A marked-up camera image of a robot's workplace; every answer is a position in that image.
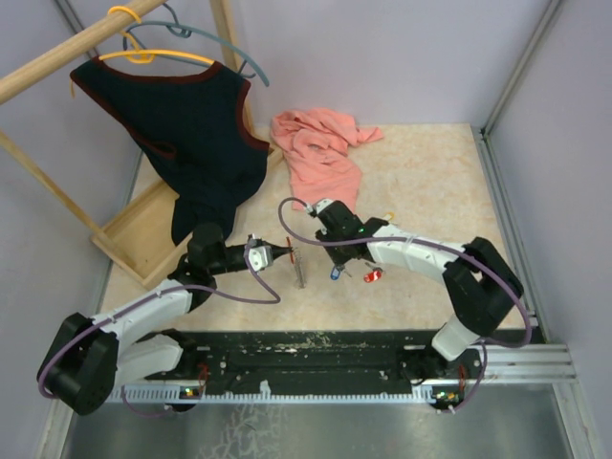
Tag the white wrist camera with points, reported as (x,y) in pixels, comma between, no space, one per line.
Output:
(256,246)
(320,209)

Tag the blue key tag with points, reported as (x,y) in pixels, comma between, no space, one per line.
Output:
(336,272)

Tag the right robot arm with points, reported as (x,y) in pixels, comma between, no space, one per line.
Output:
(481,286)

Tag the dark navy vest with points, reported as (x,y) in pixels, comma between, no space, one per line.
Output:
(191,130)

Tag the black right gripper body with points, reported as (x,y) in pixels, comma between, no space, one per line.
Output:
(338,253)

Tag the wooden clothes rack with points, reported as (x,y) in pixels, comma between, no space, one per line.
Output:
(76,191)

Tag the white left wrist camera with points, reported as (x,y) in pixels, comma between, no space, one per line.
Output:
(256,246)

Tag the red key tag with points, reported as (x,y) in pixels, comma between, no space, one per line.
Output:
(373,276)

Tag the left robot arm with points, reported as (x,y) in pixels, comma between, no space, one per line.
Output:
(90,357)

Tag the yellow clothes hanger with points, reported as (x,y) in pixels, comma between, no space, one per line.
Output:
(138,54)

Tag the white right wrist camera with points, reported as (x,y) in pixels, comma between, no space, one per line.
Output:
(320,209)

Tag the grey-blue clothes hanger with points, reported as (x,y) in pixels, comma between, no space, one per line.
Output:
(224,36)

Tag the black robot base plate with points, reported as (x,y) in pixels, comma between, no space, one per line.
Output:
(318,363)

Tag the pink cloth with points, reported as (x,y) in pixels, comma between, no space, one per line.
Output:
(315,145)

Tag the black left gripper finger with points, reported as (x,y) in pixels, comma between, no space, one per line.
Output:
(260,263)
(276,250)

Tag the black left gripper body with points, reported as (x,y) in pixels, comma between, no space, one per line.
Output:
(230,261)

